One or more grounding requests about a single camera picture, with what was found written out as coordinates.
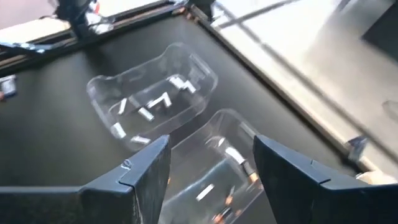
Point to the dark batteries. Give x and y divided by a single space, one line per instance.
118 130

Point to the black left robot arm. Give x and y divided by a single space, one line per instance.
77 18

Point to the clear plastic bin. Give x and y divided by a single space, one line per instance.
102 90
199 149

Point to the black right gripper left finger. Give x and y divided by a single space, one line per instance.
140 186

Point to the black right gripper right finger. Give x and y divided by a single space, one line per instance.
289 186

